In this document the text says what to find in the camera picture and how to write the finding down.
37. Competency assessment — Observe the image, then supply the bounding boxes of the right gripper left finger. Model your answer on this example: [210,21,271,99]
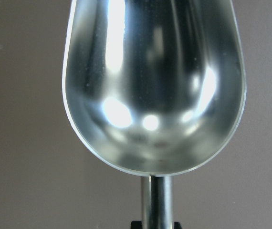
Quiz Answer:
[130,221,142,229]

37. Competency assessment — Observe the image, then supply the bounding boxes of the steel ice scoop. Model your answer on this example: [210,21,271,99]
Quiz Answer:
[62,0,246,229]

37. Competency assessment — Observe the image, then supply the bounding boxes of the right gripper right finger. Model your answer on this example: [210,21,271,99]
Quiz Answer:
[173,222,182,229]

